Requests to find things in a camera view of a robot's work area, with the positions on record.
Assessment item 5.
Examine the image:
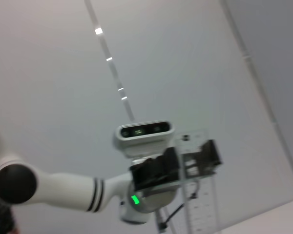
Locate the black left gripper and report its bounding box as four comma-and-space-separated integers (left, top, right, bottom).
130, 139, 223, 191

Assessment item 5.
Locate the clear plastic ruler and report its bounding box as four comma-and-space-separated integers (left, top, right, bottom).
174, 129, 222, 234

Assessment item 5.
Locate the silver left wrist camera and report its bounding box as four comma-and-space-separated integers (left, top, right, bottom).
113, 119, 176, 166

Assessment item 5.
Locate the left gripper cable with plugs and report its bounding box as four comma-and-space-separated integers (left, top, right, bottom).
158, 182, 201, 234

